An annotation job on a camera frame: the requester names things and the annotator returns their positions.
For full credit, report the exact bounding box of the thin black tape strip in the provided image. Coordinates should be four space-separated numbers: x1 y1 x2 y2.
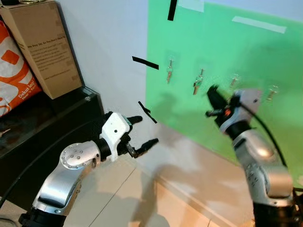
138 101 158 124

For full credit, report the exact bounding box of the long black tape strip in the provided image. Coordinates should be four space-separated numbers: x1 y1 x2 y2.
132 56 160 70

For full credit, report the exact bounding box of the long white tape strip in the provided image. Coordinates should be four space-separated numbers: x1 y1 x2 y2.
232 16 287 34

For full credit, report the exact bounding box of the black low cabinet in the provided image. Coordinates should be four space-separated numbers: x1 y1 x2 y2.
0 86 105 212

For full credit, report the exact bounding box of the wide white tape piece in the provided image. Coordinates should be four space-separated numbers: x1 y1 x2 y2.
178 0 205 13

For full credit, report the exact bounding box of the short black tape strip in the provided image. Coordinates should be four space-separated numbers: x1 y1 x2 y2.
168 0 178 22

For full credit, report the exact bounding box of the brown cardboard box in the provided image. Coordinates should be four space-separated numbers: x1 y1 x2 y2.
0 0 84 100

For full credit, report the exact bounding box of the orange and white bag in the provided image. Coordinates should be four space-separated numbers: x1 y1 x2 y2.
0 20 42 117

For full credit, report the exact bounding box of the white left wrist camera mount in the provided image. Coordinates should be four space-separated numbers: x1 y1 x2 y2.
100 112 133 149

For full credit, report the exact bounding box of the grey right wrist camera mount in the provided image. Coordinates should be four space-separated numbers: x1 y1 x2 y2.
221 88 263 134

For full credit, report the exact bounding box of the green wall board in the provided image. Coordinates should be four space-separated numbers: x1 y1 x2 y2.
144 0 303 188

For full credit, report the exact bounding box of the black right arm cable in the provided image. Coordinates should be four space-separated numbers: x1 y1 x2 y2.
238 100 288 167

